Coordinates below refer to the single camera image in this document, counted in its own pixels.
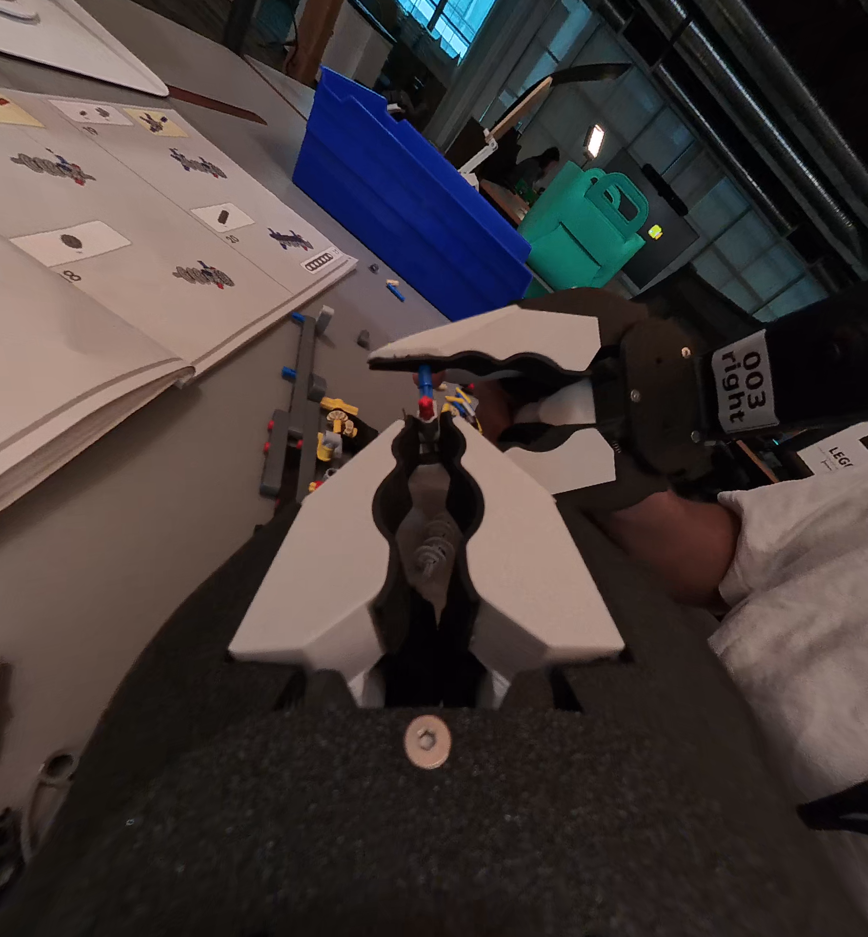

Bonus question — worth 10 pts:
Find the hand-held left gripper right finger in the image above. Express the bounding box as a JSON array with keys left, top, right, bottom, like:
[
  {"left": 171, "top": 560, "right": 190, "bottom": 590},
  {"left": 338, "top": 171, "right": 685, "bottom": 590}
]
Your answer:
[{"left": 440, "top": 416, "right": 626, "bottom": 709}]

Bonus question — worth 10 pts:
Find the person's right forearm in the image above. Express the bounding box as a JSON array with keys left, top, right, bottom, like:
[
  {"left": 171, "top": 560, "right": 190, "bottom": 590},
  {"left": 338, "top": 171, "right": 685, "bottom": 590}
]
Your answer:
[{"left": 595, "top": 489, "right": 744, "bottom": 610}]

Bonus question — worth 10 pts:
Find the teal plastic crate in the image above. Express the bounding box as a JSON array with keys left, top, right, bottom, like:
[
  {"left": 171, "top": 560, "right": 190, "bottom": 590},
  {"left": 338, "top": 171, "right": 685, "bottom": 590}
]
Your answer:
[{"left": 518, "top": 161, "right": 650, "bottom": 294}]

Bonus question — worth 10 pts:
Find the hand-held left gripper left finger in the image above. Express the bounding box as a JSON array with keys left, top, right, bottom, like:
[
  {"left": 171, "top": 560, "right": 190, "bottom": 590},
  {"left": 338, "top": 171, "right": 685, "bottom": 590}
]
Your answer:
[{"left": 227, "top": 417, "right": 424, "bottom": 707}]

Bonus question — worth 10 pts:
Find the person's right hand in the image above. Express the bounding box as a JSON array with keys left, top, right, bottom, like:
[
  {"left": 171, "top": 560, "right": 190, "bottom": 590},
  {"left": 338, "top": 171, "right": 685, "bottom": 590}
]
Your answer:
[{"left": 476, "top": 383, "right": 517, "bottom": 442}]

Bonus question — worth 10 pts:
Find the black strap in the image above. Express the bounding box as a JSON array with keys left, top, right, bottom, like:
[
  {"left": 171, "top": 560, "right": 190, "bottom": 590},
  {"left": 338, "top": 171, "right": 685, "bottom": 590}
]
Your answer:
[{"left": 796, "top": 776, "right": 868, "bottom": 854}]

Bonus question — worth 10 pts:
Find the partly built lego chassis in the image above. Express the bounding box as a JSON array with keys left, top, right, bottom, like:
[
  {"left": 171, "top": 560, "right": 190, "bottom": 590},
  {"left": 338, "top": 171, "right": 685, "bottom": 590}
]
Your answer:
[{"left": 260, "top": 306, "right": 380, "bottom": 502}]

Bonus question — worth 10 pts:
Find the white printed shirt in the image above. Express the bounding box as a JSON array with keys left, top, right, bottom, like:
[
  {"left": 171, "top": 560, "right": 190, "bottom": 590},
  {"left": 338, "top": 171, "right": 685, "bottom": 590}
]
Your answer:
[{"left": 708, "top": 468, "right": 868, "bottom": 937}]

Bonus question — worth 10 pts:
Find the lego instruction booklet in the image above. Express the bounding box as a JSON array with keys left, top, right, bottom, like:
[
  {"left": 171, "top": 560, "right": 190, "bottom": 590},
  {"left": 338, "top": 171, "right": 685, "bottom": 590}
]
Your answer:
[{"left": 0, "top": 86, "right": 360, "bottom": 535}]

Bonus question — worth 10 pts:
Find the wooden board desk stand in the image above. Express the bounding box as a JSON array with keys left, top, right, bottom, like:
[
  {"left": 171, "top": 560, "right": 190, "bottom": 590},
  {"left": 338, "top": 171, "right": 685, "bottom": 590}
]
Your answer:
[{"left": 457, "top": 62, "right": 632, "bottom": 175}]

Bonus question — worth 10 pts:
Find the pile of colourful lego pieces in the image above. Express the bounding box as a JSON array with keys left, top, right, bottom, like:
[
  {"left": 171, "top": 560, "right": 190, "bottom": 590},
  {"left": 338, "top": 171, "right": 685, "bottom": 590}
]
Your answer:
[{"left": 441, "top": 387, "right": 486, "bottom": 433}]

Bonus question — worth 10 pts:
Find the small paned window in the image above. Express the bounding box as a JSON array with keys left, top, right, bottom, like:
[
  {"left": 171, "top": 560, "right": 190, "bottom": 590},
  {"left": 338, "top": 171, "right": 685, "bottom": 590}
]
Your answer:
[{"left": 396, "top": 0, "right": 497, "bottom": 61}]

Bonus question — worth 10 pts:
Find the grey lego axle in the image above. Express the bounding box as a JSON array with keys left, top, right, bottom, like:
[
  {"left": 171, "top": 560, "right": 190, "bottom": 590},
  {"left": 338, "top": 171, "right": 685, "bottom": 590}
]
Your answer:
[{"left": 412, "top": 516, "right": 455, "bottom": 587}]

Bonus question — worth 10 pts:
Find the blue plastic bin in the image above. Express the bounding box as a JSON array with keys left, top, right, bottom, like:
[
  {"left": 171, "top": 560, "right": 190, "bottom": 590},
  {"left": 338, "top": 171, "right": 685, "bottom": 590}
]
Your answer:
[{"left": 292, "top": 66, "right": 533, "bottom": 323}]

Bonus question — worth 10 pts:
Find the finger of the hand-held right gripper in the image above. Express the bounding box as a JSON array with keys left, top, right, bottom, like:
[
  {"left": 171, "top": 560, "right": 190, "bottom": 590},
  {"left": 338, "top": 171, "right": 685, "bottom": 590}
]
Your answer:
[
  {"left": 498, "top": 423, "right": 619, "bottom": 496},
  {"left": 368, "top": 304, "right": 603, "bottom": 379}
]

